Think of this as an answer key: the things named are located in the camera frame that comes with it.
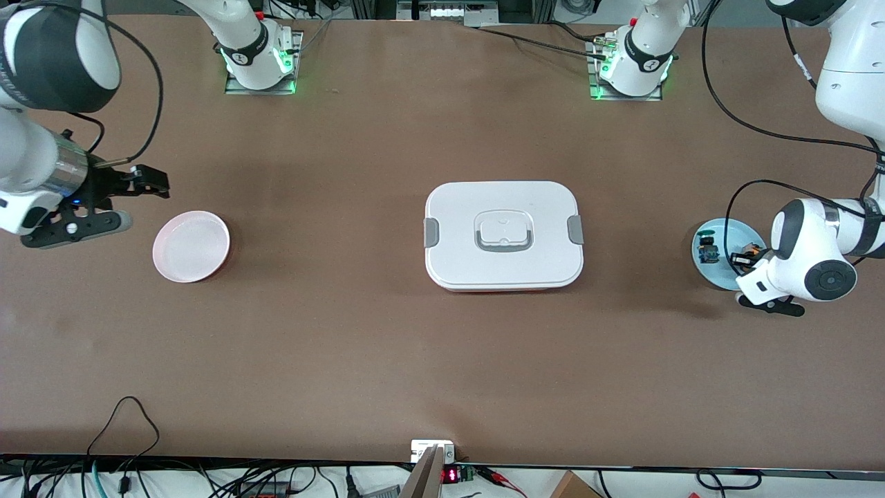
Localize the brown cardboard box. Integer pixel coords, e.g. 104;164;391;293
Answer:
550;470;604;498

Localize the pink round plate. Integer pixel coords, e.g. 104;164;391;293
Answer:
152;210;231;284

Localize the white lidded storage box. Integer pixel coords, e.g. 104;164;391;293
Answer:
423;181;585;293

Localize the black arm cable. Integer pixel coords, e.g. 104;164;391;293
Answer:
702;0;885;267
41;0;165;163

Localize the thin black cable loop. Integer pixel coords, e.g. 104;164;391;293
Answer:
86;396;160;461

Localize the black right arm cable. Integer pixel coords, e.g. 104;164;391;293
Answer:
41;0;165;163

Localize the small white bracket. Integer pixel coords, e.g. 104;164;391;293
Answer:
411;440;456;463

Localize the grey slanted pole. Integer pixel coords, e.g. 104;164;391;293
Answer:
400;445;443;498

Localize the red clip lead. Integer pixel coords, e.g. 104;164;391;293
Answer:
481;467;526;495

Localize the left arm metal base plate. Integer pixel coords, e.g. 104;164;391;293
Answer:
586;38;663;102

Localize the white power strip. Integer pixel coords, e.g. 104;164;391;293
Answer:
396;0;500;27

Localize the black oval cable loop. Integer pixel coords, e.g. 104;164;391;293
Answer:
695;469;763;492

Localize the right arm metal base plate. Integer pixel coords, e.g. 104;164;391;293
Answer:
225;31;304;95

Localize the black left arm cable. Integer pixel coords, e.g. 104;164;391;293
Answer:
702;0;885;267

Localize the black cable to base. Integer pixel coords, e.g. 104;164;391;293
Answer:
477;19;616;59

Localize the light blue round plate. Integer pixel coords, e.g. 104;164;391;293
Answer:
691;218;770;291

